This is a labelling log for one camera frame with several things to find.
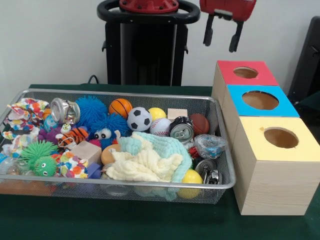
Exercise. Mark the orange striped tiger plush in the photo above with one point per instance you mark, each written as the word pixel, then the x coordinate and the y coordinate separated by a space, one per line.
pixel 72 136

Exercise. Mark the orange toy basketball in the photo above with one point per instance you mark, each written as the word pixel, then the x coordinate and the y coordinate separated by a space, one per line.
pixel 120 108

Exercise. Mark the green spiky rubber toy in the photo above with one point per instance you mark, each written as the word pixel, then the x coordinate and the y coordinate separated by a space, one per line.
pixel 41 160

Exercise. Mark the cream and mint cloth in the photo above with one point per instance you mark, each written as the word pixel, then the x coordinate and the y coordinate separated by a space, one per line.
pixel 145 160

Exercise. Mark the wooden box with three holes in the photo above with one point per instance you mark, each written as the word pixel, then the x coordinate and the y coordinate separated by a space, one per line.
pixel 275 185

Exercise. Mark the blue spiky rubber ball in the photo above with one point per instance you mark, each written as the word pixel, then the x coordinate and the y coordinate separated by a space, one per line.
pixel 90 108

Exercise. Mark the black monitor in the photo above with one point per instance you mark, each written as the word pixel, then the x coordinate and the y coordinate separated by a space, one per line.
pixel 310 62

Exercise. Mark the brown toy football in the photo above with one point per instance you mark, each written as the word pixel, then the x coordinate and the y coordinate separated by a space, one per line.
pixel 200 124

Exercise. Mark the dark green tablecloth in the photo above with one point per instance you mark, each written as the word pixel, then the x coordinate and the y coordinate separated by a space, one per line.
pixel 125 222
pixel 312 105

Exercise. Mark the white toy baseball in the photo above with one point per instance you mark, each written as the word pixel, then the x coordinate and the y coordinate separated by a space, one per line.
pixel 160 127

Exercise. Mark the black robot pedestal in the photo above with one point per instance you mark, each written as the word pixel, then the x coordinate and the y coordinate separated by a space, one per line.
pixel 147 55

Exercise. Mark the black and white soccer ball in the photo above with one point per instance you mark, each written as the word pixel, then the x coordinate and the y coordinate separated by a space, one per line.
pixel 138 119

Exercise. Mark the yellow ball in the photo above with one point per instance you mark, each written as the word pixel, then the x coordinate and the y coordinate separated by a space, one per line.
pixel 157 113

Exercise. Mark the crushed silver drink can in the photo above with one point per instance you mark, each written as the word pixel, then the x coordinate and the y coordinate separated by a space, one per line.
pixel 181 131

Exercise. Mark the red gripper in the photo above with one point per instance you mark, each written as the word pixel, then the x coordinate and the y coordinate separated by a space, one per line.
pixel 227 7

